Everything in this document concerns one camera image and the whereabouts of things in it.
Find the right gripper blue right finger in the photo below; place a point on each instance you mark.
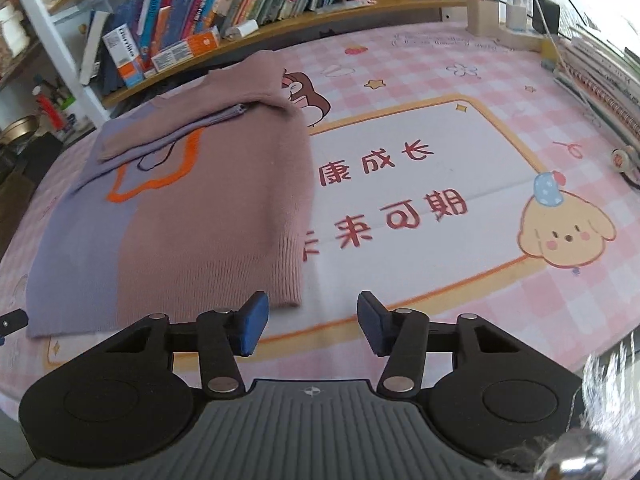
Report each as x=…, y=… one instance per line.
x=401, y=335

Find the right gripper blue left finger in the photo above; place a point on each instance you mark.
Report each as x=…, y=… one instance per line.
x=225, y=334

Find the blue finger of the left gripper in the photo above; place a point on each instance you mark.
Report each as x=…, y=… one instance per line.
x=13, y=321

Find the purple and pink sweater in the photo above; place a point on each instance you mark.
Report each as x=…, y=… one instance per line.
x=192, y=202

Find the pink checkered cartoon tablecloth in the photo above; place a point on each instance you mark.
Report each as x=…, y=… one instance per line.
x=451, y=176

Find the gold metal bowl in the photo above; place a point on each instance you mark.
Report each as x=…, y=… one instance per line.
x=21, y=128

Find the white orange flat box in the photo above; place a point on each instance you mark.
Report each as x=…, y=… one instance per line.
x=186, y=49

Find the white charger plug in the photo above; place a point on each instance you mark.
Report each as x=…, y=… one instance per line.
x=242, y=30

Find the stack of spiral notebooks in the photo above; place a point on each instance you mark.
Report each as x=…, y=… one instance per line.
x=605, y=75

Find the white power strip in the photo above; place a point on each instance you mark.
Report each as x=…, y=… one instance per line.
x=512, y=33

